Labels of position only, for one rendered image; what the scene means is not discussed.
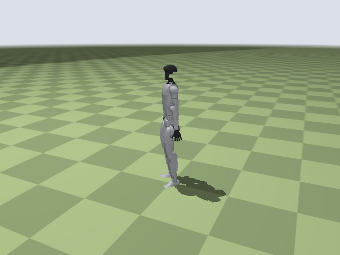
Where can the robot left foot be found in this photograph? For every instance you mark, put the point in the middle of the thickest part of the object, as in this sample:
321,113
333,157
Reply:
171,184

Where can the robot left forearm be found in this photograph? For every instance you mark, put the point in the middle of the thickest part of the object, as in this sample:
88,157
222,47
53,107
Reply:
175,116

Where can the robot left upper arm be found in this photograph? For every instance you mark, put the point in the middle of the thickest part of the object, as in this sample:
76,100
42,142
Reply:
173,90

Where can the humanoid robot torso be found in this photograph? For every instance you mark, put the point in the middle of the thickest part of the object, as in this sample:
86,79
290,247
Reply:
167,103

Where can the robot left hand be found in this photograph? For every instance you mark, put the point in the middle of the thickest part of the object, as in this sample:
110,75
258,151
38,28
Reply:
177,134

